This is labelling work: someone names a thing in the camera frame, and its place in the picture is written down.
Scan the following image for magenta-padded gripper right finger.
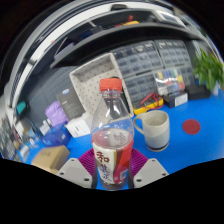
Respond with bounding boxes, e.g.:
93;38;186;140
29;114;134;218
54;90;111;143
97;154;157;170
128;148;170;190

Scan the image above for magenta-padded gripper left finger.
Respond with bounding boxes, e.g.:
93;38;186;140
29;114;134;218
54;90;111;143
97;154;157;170
56;148;100;190

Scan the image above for clear red-capped drink bottle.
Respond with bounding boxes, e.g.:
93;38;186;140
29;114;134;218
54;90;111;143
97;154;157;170
90;78;135;191

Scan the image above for brown cardboard box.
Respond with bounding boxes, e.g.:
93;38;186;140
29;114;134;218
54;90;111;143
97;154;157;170
31;144;71;175

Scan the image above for blue carton box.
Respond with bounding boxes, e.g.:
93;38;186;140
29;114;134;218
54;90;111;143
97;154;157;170
41;123;72;148

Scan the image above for beige and grey ceramic mug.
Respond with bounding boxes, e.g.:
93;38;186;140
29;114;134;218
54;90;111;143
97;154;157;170
133;109;171;153

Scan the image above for white carton box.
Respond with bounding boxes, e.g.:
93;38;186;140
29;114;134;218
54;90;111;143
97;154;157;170
65;113;94;139

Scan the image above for small white carton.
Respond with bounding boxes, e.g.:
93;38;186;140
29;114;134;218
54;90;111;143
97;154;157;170
39;120;52;136

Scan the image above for flat round red coaster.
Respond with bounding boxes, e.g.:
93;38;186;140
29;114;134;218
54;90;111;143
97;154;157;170
181;118;202;136

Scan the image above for purple plastic bag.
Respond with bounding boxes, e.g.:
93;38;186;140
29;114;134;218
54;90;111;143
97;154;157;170
44;100;69;127

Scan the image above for yellow multimeter with leads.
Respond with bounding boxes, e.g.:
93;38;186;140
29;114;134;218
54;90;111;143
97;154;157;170
132;92;165;116

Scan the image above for dark grey upright box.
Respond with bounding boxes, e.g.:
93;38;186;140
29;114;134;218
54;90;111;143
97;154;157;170
55;87;86;121

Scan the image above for small white-labelled dark box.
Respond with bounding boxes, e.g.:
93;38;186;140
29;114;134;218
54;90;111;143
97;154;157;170
163;91;189;109

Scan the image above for black rounded case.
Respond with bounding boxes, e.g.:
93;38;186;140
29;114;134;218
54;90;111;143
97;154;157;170
120;85;131;113

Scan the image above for grey small-parts drawer cabinet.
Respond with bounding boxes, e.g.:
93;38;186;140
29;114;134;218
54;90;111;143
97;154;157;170
123;73;158;108
176;64;196;86
111;41;164;78
154;39;193;68

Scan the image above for clear compartment box, coloured parts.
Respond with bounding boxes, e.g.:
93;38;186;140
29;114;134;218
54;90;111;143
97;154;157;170
153;68;186;96

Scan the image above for flat black box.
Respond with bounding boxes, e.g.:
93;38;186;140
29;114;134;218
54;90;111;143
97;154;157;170
184;83;212;100

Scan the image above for white perforated tray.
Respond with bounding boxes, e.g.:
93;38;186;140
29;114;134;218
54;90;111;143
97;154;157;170
68;52;134;118

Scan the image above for green potted plant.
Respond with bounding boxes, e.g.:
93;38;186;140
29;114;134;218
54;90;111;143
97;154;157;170
193;48;224;93

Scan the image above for dark overhead shelf unit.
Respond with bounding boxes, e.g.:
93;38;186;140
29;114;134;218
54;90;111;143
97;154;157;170
8;3;208;101

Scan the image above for teal wall-mounted box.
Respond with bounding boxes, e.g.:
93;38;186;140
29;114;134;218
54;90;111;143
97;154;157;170
15;100;28;116

